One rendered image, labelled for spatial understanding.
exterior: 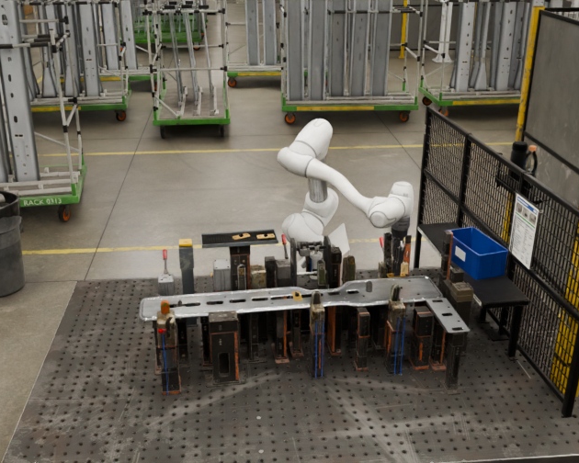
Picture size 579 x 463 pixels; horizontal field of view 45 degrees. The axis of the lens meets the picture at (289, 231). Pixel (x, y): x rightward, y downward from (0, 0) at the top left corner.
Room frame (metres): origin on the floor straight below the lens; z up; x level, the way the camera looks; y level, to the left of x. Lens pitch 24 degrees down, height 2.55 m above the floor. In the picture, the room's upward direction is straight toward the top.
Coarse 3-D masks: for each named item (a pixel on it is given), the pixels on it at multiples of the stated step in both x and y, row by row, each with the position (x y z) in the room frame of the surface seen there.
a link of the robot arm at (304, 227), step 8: (296, 216) 3.47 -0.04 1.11; (304, 216) 3.48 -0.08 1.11; (312, 216) 3.49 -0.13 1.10; (288, 224) 3.43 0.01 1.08; (296, 224) 3.42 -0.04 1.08; (304, 224) 3.43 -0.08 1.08; (312, 224) 3.46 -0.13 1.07; (320, 224) 3.48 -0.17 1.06; (288, 232) 3.42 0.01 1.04; (296, 232) 3.40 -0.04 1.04; (304, 232) 3.41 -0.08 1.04; (312, 232) 3.43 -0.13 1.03; (320, 232) 3.46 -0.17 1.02; (288, 240) 3.44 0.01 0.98; (296, 240) 3.40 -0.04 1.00; (304, 240) 3.40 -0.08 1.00; (312, 240) 3.41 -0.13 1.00; (320, 240) 3.44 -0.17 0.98; (304, 256) 3.44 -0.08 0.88
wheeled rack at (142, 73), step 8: (152, 0) 11.59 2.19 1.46; (40, 48) 11.33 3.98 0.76; (104, 48) 12.37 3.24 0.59; (40, 56) 11.32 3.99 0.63; (104, 72) 11.78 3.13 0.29; (112, 72) 11.80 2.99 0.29; (136, 72) 11.84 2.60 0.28; (144, 72) 11.66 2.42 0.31; (160, 72) 11.87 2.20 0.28; (104, 80) 11.44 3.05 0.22; (112, 80) 11.46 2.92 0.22; (120, 80) 11.48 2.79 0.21
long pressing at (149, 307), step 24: (264, 288) 2.85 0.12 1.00; (288, 288) 2.85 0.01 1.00; (336, 288) 2.85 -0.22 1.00; (360, 288) 2.85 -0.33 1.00; (384, 288) 2.85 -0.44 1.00; (408, 288) 2.85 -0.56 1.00; (432, 288) 2.85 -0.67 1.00; (144, 312) 2.63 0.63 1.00; (192, 312) 2.63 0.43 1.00; (240, 312) 2.65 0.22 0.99
